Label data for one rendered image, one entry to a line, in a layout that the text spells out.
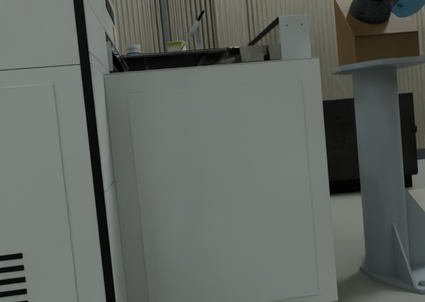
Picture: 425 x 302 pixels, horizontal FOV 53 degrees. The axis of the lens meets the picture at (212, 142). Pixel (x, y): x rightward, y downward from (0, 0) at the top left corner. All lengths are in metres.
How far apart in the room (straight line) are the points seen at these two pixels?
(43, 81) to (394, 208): 1.29
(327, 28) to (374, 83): 3.29
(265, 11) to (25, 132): 3.96
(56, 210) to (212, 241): 0.46
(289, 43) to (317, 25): 3.57
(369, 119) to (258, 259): 0.71
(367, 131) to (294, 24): 0.55
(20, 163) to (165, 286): 0.54
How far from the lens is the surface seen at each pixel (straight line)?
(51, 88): 1.04
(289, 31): 1.36
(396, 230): 1.74
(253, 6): 4.77
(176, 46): 1.96
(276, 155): 1.26
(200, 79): 1.22
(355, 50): 1.66
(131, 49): 2.11
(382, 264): 1.79
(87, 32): 1.05
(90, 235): 1.06
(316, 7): 4.95
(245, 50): 1.50
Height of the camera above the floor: 0.66
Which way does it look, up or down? 3 degrees down
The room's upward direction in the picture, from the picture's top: 5 degrees counter-clockwise
